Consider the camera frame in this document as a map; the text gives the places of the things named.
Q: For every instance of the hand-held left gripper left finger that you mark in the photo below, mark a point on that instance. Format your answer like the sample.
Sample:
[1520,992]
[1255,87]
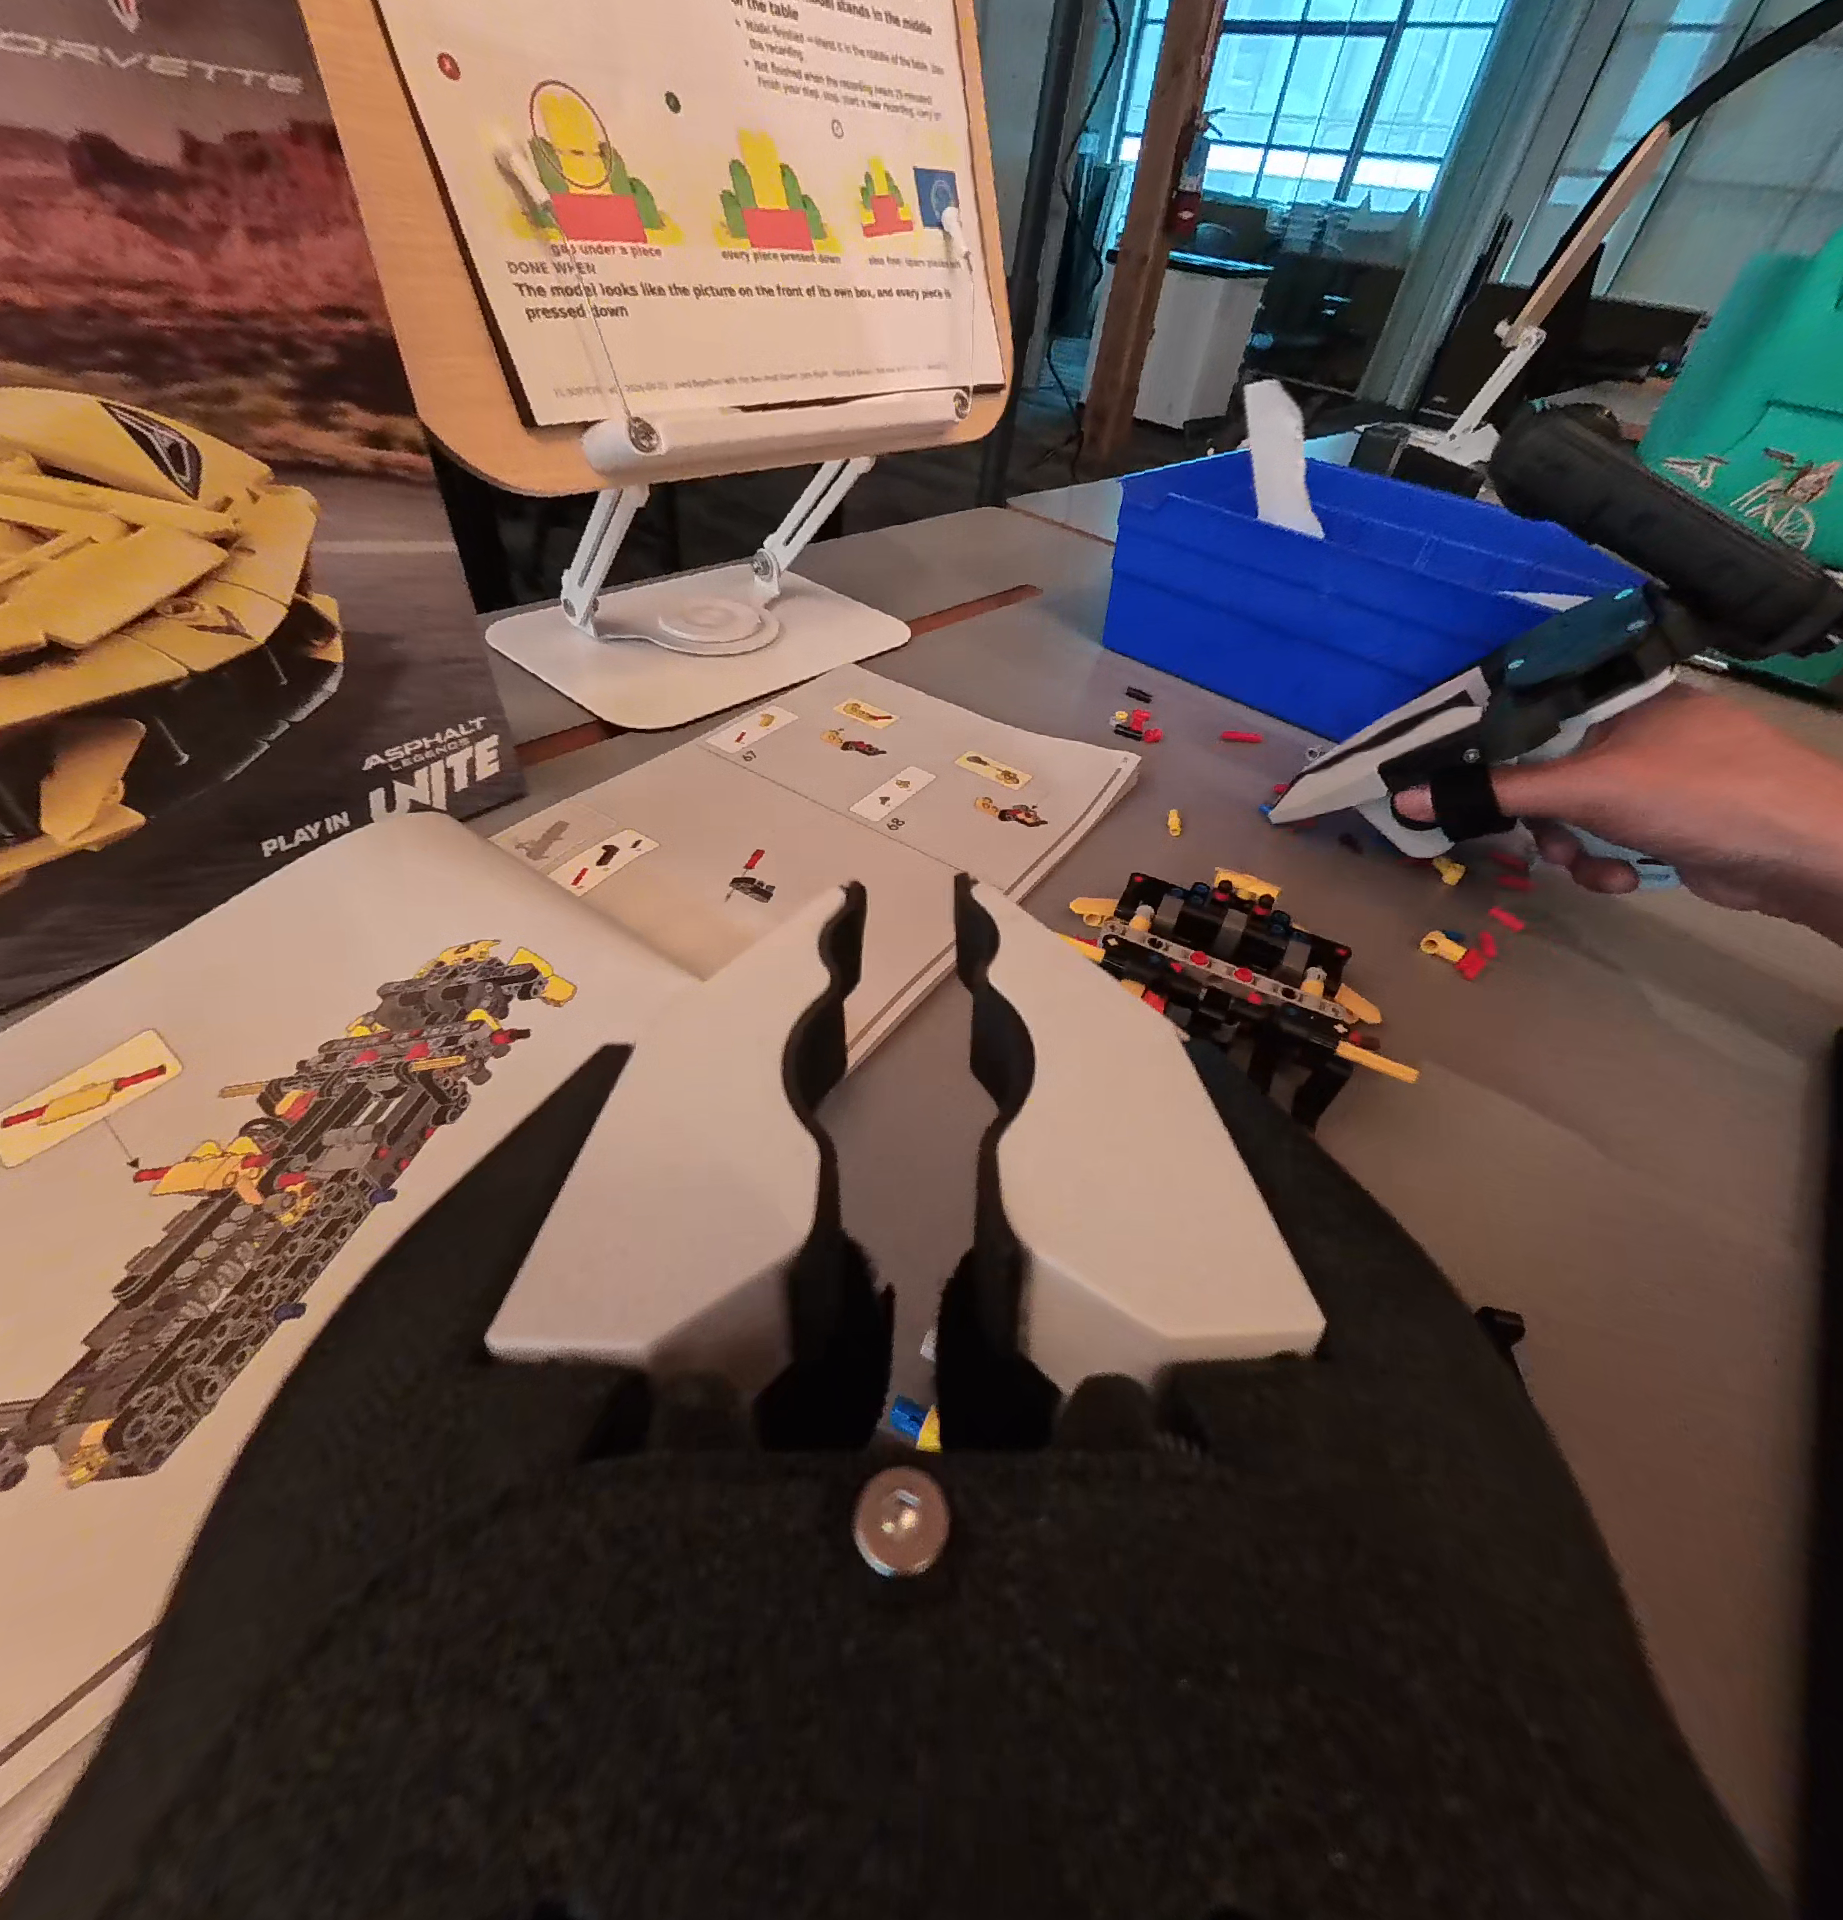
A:
[668,1200]

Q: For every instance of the white paper slip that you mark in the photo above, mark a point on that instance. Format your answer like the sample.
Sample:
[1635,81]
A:
[1286,457]

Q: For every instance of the wooden post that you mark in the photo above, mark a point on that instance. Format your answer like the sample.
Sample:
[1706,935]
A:
[1153,225]

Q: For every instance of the teal tote bag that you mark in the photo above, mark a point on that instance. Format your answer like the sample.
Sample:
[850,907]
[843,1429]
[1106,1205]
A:
[1763,390]

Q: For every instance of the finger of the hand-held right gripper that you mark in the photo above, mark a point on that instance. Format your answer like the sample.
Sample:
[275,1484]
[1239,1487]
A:
[1388,756]

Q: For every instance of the white board stand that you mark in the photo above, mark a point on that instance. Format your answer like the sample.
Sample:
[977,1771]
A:
[697,645]

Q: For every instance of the lego set box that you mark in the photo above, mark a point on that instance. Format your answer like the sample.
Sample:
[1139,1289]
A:
[158,525]

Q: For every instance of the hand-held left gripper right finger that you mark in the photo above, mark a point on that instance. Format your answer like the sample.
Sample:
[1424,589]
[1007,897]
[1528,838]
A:
[1162,1200]

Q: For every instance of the person's right hand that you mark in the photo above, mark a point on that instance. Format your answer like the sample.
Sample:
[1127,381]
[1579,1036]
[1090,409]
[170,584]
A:
[1658,780]

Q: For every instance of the blue plastic bin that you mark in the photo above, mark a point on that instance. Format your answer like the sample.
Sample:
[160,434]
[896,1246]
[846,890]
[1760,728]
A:
[1312,601]

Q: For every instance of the lego instruction booklet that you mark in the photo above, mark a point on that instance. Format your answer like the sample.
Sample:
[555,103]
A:
[338,1125]

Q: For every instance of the scattered small lego pieces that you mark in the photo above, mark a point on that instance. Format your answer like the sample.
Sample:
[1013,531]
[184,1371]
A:
[1462,930]

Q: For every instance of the white cabinet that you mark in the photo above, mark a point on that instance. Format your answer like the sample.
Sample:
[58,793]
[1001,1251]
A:
[1199,345]

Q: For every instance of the red fire extinguisher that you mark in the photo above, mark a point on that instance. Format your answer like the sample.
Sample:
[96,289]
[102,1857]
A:
[1193,181]

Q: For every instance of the lego car chassis model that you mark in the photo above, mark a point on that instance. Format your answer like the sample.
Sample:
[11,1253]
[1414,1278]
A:
[1237,976]

